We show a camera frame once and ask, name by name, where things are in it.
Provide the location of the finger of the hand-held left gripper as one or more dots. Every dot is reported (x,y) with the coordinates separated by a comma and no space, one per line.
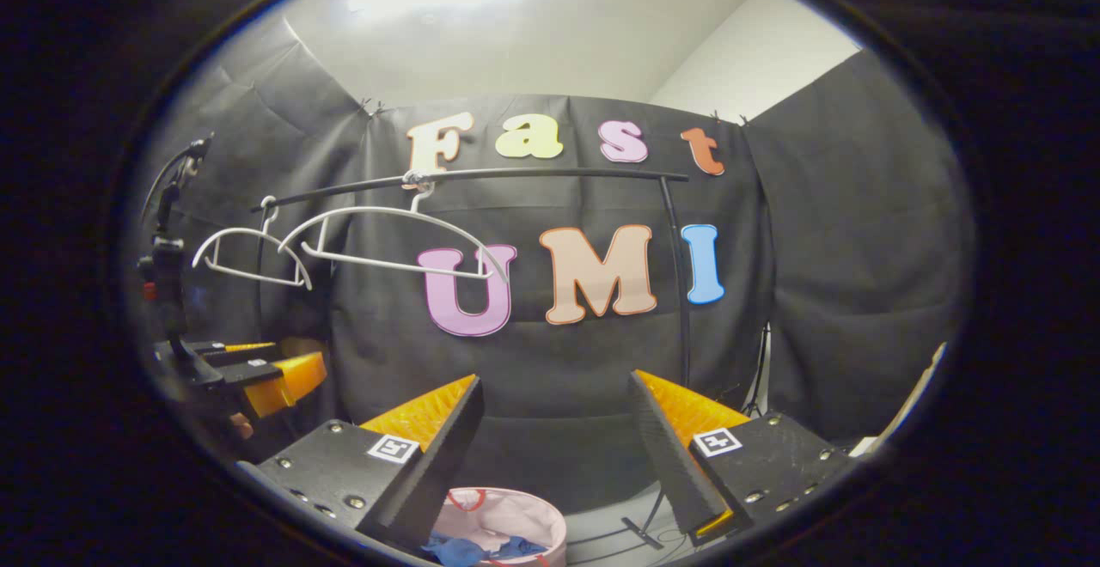
(241,349)
(288,382)

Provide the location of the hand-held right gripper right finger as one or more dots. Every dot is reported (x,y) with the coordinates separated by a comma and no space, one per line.
(675,464)

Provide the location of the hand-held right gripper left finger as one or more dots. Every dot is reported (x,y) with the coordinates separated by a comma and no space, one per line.
(438,472)

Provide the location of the pink laundry hamper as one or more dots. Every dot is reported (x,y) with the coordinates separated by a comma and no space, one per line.
(516,515)

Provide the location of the white plastic hanger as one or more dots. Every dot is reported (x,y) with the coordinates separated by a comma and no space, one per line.
(249,230)
(387,209)

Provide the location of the black clothes rack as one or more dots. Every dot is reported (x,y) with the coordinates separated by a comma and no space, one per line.
(559,173)

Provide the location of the black tripod stand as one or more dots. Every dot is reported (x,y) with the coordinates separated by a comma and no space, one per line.
(754,395)

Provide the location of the beige wooden board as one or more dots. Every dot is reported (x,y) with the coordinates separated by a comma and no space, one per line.
(915,395)

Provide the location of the black backdrop cloth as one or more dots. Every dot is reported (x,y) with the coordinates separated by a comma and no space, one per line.
(859,249)

